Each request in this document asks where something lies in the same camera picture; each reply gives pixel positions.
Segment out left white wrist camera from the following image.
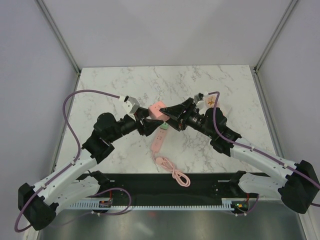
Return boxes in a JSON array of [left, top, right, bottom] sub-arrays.
[[119, 96, 140, 119]]

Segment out beige deer cube socket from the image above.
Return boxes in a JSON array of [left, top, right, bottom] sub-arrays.
[[204, 94, 216, 108]]

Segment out pink cube socket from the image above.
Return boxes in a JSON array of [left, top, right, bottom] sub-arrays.
[[148, 101, 170, 122]]

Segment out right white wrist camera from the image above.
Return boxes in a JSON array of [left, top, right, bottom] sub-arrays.
[[193, 92, 206, 109]]

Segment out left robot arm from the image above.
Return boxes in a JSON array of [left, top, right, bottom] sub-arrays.
[[14, 108, 164, 233]]

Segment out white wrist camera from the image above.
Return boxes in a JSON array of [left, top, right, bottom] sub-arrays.
[[119, 96, 140, 119], [193, 92, 206, 109]]

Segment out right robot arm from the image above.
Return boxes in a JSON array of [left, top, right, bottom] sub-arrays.
[[160, 98, 320, 214]]

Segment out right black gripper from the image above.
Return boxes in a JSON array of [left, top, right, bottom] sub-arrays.
[[159, 97, 215, 139]]

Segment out green cube plug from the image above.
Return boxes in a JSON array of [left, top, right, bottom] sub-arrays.
[[159, 122, 169, 131]]

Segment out white slotted cable duct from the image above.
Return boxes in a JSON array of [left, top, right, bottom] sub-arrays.
[[66, 198, 234, 211]]

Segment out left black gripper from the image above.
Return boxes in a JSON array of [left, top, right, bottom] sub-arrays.
[[108, 107, 164, 143]]

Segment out white triangular power strip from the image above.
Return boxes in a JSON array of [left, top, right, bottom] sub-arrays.
[[217, 100, 232, 117]]

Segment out pink power strip with cord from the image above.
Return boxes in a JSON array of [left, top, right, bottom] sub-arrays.
[[149, 128, 192, 188]]

